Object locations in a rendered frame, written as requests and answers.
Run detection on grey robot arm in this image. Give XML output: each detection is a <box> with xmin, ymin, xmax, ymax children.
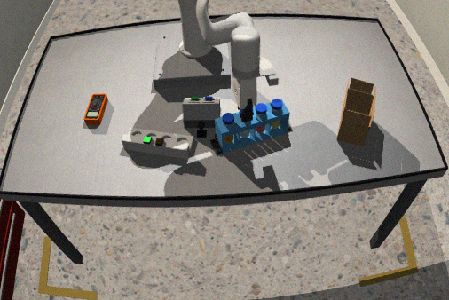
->
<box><xmin>178</xmin><ymin>0</ymin><xmax>279</xmax><ymax>86</ymax></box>

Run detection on black table edge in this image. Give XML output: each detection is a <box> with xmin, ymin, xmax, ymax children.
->
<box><xmin>0</xmin><ymin>13</ymin><xmax>448</xmax><ymax>201</ymax></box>

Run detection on blue tube rack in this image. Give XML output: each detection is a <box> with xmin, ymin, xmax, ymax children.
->
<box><xmin>215</xmin><ymin>102</ymin><xmax>290</xmax><ymax>153</ymax></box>

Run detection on orange handheld multimeter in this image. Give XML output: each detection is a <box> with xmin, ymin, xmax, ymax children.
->
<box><xmin>84</xmin><ymin>94</ymin><xmax>108</xmax><ymax>125</ymax></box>

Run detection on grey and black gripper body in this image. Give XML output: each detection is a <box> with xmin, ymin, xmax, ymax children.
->
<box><xmin>232</xmin><ymin>75</ymin><xmax>257</xmax><ymax>109</ymax></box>

